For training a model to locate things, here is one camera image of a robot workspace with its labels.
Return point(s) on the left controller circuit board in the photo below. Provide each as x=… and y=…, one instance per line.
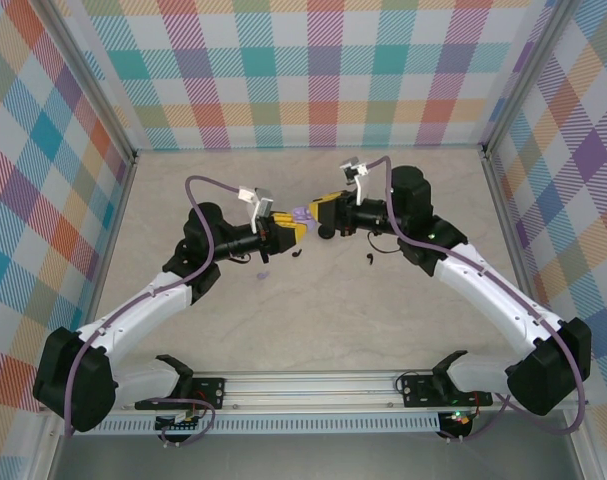
x=178, y=422

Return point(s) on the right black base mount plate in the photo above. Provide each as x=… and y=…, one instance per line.
x=423, y=392

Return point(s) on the aluminium frame post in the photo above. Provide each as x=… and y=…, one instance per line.
x=83, y=75
x=528, y=75

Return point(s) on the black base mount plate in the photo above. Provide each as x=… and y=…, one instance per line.
x=423, y=392
x=210, y=392

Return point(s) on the purple earbud charging case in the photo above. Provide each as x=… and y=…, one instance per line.
x=302, y=215

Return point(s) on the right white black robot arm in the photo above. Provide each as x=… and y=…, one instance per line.
x=483, y=290

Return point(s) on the right controller circuit board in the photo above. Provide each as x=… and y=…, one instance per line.
x=455, y=419

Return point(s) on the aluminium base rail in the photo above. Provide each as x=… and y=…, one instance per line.
x=308, y=390

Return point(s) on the black earbud charging case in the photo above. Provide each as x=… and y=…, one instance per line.
x=327, y=234

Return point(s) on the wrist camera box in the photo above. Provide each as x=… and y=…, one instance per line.
x=263, y=202
x=353, y=170

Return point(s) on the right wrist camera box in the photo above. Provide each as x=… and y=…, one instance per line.
x=353, y=170

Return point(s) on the controller circuit board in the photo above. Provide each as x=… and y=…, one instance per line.
x=455, y=419
x=178, y=422

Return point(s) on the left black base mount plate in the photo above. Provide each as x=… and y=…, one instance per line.
x=210, y=392

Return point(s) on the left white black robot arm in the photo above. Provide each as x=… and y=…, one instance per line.
x=133, y=320

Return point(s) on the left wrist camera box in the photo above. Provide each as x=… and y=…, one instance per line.
x=263, y=202

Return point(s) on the aluminium side rail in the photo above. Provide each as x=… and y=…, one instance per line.
x=119, y=210
x=505, y=215

